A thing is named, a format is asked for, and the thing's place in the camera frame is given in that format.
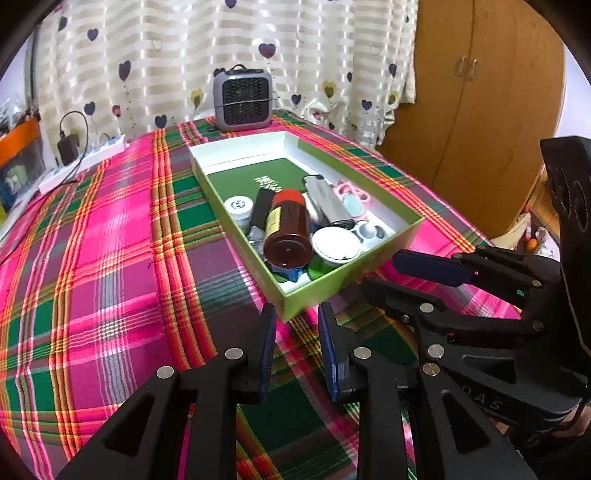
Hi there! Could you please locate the white disc green base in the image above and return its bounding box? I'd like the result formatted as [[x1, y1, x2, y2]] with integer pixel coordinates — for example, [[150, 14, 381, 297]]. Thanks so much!
[[307, 226, 362, 280]]

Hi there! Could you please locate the heart pattern curtain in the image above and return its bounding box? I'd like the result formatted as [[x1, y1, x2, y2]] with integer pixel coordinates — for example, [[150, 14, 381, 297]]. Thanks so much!
[[36, 0, 419, 147]]

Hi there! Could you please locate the green cardboard box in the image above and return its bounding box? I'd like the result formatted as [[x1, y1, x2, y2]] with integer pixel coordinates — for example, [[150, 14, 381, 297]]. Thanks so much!
[[190, 132, 423, 321]]

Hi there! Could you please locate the black power adapter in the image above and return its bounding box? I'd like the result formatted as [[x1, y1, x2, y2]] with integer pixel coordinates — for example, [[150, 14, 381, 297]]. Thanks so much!
[[57, 134, 79, 166]]

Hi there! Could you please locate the grey mini heater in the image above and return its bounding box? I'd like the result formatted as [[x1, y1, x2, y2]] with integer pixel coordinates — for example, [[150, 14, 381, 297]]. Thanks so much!
[[212, 64, 273, 132]]

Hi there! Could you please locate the pink clip gadget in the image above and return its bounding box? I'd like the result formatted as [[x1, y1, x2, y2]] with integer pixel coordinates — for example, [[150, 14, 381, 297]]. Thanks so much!
[[342, 193, 366, 219]]

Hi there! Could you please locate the red cap brown bottle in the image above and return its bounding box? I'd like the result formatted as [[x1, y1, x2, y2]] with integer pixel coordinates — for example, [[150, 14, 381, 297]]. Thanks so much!
[[263, 189, 314, 268]]

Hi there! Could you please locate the small white round jar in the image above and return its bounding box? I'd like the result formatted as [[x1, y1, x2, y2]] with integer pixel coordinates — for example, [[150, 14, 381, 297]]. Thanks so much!
[[224, 195, 253, 232]]

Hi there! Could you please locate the white panda gadget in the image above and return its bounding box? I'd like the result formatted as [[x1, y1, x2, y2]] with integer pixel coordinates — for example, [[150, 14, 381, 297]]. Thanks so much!
[[352, 220, 386, 243]]

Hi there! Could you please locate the orange lid storage bin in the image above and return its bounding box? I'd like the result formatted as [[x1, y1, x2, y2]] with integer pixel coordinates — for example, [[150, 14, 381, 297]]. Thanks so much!
[[0, 118, 45, 213]]

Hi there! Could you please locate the blue usb stick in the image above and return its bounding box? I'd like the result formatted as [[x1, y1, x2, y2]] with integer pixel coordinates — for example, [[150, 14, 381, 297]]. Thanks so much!
[[271, 265, 307, 283]]

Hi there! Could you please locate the right hand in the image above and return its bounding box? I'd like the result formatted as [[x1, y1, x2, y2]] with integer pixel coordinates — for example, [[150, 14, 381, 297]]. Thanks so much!
[[553, 405, 591, 438]]

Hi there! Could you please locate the wooden wardrobe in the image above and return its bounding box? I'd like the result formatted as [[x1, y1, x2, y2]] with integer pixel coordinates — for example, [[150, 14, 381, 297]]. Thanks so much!
[[379, 1, 565, 238]]

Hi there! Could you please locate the white power strip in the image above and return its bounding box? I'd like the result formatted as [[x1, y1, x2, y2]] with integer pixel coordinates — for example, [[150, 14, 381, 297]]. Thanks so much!
[[38, 135, 127, 195]]

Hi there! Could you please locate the black cable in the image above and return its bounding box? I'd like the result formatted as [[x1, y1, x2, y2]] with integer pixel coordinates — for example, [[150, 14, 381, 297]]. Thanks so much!
[[45, 110, 91, 186]]

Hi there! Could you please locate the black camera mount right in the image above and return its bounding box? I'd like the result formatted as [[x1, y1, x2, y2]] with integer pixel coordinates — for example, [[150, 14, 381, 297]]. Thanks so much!
[[540, 136, 590, 355]]

